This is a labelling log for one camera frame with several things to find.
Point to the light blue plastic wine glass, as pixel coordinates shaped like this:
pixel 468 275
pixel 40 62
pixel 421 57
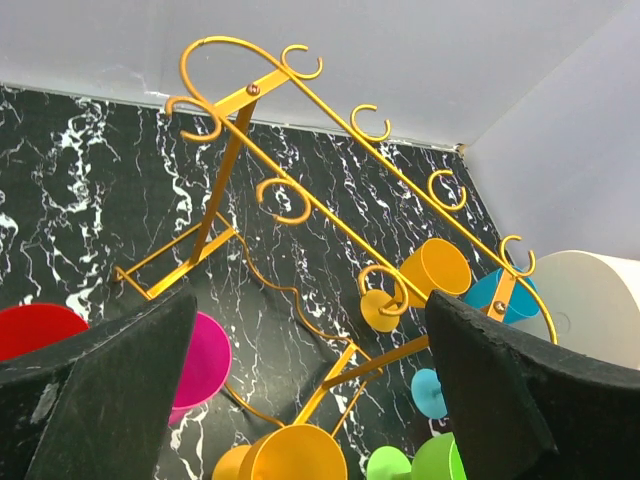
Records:
pixel 426 390

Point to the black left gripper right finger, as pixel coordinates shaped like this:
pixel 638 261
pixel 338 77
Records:
pixel 524 408

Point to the white cylindrical lamp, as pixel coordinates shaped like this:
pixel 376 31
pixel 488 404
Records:
pixel 593 300

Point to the gold wire wine glass rack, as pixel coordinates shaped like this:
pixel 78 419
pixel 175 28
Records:
pixel 234 113

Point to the magenta plastic wine glass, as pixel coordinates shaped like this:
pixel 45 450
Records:
pixel 206 368

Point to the green plastic wine glass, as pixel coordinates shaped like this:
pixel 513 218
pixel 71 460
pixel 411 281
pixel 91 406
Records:
pixel 438 458

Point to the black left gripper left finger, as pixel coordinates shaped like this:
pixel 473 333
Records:
pixel 96 405

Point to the orange plastic wine glass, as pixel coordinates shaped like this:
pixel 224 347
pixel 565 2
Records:
pixel 295 452

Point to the yellow-orange plastic wine glass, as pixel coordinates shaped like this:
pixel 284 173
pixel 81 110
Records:
pixel 436 265

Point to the red plastic wine glass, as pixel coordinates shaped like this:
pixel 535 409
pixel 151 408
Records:
pixel 28 328

